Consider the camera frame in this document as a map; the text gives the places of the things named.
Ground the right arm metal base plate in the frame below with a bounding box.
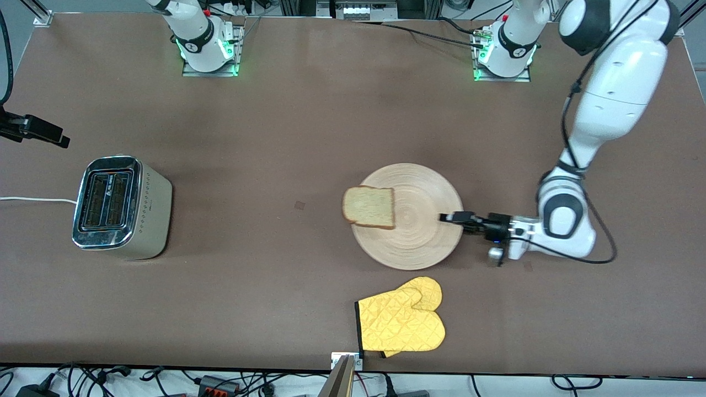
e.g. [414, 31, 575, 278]
[181, 22, 244, 77]

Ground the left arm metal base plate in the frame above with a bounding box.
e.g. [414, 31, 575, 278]
[472, 25, 532, 83]

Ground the yellow quilted oven mitt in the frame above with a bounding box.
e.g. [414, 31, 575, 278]
[355, 286, 446, 353]
[381, 276, 443, 358]

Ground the aluminium profile post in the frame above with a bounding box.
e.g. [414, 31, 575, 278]
[318, 355, 357, 397]

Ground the silver two-slot toaster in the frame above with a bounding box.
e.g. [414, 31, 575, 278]
[72, 155, 173, 261]

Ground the long black table cable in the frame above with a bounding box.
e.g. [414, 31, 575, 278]
[379, 22, 487, 49]

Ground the metal post mounting bracket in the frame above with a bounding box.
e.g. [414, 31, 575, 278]
[330, 352, 364, 371]

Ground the short black table cable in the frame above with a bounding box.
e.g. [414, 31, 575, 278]
[437, 17, 482, 36]

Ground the black red connector block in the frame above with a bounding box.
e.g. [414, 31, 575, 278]
[197, 374, 242, 397]

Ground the black plug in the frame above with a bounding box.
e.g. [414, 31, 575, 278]
[383, 375, 431, 397]

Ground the black power adapter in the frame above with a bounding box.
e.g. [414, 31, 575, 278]
[15, 383, 59, 397]

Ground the brown bread slice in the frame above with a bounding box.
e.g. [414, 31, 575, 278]
[342, 186, 396, 230]

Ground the white electrical device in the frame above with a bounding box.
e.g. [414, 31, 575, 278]
[316, 0, 399, 22]

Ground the round wooden plate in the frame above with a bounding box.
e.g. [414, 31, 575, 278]
[351, 163, 464, 271]

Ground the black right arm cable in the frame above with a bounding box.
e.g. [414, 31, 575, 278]
[0, 0, 18, 106]

